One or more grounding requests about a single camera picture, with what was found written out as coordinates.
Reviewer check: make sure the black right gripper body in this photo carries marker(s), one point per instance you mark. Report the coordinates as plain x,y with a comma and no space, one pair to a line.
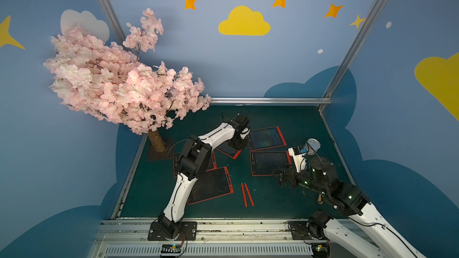
287,175

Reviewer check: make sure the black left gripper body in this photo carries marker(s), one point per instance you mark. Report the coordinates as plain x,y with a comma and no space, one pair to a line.
236,141

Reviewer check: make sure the red tablet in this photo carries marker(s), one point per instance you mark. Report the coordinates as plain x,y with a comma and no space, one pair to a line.
211,165
228,150
264,163
267,138
213,184

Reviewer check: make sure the red stylus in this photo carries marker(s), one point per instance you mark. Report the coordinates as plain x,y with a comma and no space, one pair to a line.
244,194
249,195

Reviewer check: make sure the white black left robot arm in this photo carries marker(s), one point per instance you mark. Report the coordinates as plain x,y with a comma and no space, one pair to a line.
193,162

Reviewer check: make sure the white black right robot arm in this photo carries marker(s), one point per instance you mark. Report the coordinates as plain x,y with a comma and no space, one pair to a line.
319,175

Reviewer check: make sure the silver tin can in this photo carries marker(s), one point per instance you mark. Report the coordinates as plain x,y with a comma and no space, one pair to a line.
312,146

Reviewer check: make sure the small circuit board right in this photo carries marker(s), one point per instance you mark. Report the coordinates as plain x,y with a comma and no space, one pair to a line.
320,251

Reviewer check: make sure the small circuit board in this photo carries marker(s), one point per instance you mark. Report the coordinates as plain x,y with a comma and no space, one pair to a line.
170,250
320,251

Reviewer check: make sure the small circuit board left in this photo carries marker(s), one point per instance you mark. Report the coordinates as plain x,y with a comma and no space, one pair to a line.
170,250

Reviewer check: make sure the pink cherry blossom tree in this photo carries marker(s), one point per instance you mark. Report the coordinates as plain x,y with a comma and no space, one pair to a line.
109,82

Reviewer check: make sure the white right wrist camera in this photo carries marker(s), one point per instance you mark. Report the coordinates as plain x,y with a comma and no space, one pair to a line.
299,155

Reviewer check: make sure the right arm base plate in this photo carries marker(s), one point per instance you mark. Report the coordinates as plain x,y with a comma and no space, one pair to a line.
305,230

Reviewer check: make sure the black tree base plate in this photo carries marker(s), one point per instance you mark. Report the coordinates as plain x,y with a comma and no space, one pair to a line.
154,155

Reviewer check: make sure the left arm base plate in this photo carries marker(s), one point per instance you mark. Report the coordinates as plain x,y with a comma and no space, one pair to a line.
185,230

